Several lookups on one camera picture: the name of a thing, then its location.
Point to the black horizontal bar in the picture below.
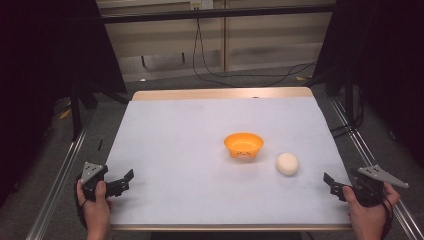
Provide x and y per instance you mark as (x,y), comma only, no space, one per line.
(216,14)

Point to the white table mat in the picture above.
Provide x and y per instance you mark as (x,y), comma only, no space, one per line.
(200,173)

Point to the black curtain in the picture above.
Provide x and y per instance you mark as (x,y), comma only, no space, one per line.
(43,66)
(383,66)

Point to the white round bun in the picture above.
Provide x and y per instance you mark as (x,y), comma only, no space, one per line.
(287,163)

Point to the white wall socket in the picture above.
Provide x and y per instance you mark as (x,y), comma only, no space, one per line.
(201,4)

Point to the wooden table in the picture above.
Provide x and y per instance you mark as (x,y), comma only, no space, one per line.
(216,93)

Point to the person's right hand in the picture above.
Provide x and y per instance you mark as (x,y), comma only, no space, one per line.
(370,218)

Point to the black stand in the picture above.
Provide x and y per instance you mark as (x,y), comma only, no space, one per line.
(76,110)

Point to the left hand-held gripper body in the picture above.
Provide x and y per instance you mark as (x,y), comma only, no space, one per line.
(94,180)

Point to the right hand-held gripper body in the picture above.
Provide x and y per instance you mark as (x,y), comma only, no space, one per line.
(371,186)

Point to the person's left hand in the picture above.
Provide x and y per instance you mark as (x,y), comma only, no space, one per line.
(96,208)

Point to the metal floor rail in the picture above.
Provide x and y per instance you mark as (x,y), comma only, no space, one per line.
(56,186)
(366,150)

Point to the orange bowl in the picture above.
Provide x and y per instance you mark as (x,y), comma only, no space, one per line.
(243,144)

